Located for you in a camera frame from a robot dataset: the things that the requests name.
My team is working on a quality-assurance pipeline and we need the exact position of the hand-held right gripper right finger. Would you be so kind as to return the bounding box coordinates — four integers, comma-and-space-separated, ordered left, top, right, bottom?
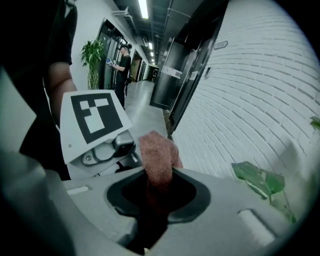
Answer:
149, 166, 305, 256

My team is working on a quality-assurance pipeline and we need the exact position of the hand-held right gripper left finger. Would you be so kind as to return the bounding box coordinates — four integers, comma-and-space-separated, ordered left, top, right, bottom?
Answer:
7, 149, 151, 256

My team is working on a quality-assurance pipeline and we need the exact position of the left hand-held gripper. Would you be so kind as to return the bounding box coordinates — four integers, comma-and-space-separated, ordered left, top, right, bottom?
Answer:
59, 89, 144, 181

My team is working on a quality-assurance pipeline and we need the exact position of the green broad-leaf plant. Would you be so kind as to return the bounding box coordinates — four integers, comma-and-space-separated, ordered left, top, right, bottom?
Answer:
231, 115, 320, 225

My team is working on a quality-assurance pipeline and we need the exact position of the pink cloth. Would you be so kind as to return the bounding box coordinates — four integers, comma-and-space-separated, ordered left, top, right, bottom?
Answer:
138, 130, 184, 203

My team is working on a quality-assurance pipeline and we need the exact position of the person's left forearm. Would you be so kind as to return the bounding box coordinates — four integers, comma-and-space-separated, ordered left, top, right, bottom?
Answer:
46, 61, 78, 118

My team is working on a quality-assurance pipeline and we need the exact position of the slender bamboo plant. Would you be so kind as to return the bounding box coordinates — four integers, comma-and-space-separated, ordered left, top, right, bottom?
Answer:
79, 38, 108, 91

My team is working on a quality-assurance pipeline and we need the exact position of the black framed glass partition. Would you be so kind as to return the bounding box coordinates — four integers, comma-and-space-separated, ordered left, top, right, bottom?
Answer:
96, 17, 148, 91

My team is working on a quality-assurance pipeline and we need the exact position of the brown gravel strip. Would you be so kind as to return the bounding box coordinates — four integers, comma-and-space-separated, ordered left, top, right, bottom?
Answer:
162, 109, 174, 141

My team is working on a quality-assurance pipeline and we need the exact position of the white red door poster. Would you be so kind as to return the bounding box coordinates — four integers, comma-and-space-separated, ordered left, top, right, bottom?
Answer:
161, 65, 184, 77

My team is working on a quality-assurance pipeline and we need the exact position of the white ceiling pipe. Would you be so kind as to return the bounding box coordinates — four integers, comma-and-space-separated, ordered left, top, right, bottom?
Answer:
111, 6, 138, 35

